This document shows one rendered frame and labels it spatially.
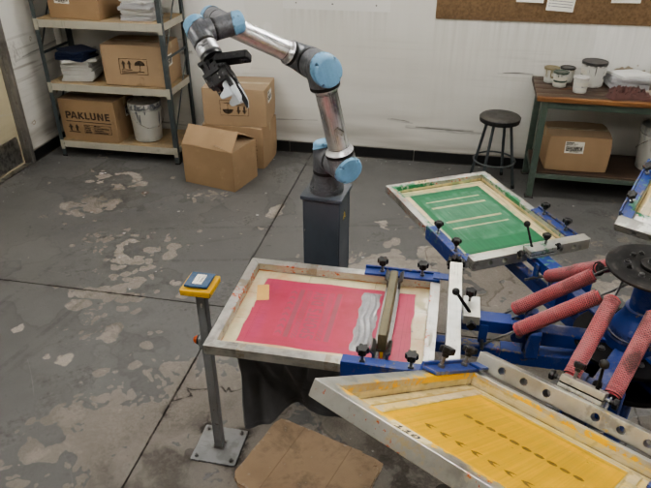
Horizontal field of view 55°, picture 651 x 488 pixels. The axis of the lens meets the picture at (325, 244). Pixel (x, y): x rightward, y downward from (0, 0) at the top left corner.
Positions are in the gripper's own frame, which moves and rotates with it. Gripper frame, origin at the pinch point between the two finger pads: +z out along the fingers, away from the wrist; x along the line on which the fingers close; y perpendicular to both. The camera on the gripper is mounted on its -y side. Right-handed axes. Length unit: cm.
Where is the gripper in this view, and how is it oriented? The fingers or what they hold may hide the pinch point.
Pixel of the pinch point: (244, 100)
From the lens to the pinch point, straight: 202.6
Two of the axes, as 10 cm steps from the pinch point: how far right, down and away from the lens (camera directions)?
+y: -8.2, 5.3, 2.0
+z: 4.8, 8.3, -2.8
